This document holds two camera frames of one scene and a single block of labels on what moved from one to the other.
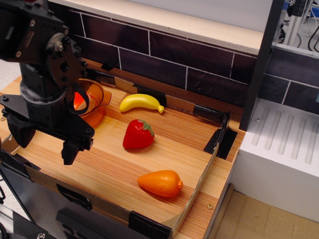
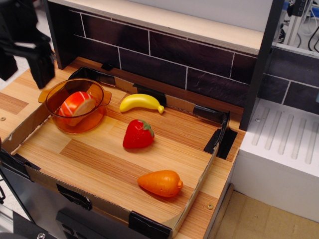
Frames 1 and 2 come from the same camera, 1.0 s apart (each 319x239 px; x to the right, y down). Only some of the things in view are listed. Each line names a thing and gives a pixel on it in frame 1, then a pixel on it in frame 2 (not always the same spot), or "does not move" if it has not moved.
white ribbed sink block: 278,159 does not move
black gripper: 44,102 -> 18,23
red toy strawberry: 138,134 does not move
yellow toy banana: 140,100 does not move
